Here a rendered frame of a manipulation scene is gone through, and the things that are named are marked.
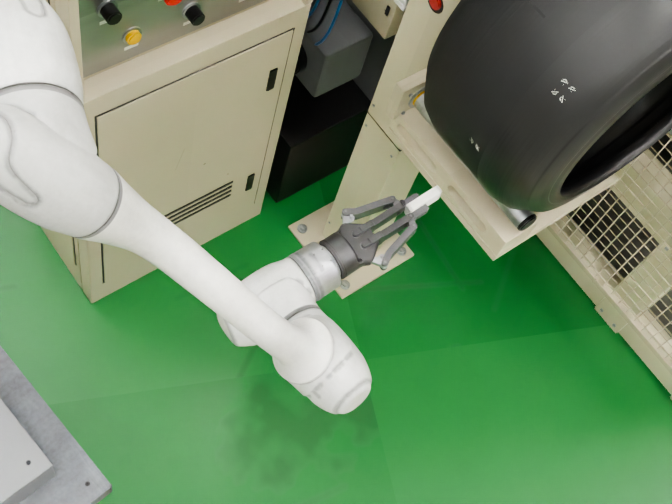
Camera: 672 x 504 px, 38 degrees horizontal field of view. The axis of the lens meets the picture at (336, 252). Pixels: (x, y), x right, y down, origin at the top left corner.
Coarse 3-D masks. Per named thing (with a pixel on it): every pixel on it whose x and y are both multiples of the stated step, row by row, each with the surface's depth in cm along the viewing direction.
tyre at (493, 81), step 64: (512, 0) 147; (576, 0) 143; (640, 0) 140; (448, 64) 157; (512, 64) 148; (576, 64) 143; (640, 64) 142; (448, 128) 167; (512, 128) 152; (576, 128) 147; (640, 128) 193; (512, 192) 163; (576, 192) 180
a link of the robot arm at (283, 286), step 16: (256, 272) 159; (272, 272) 157; (288, 272) 157; (256, 288) 156; (272, 288) 155; (288, 288) 155; (304, 288) 157; (272, 304) 154; (288, 304) 153; (304, 304) 154; (224, 320) 155; (240, 336) 155
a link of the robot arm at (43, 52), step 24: (0, 0) 117; (24, 0) 118; (0, 24) 114; (24, 24) 115; (48, 24) 117; (0, 48) 113; (24, 48) 113; (48, 48) 115; (72, 48) 120; (0, 72) 111; (24, 72) 112; (48, 72) 113; (72, 72) 116
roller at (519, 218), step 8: (416, 104) 195; (424, 104) 193; (424, 112) 194; (440, 136) 193; (480, 184) 190; (488, 192) 189; (496, 200) 188; (504, 208) 187; (512, 216) 186; (520, 216) 185; (528, 216) 185; (536, 216) 186; (520, 224) 185; (528, 224) 186
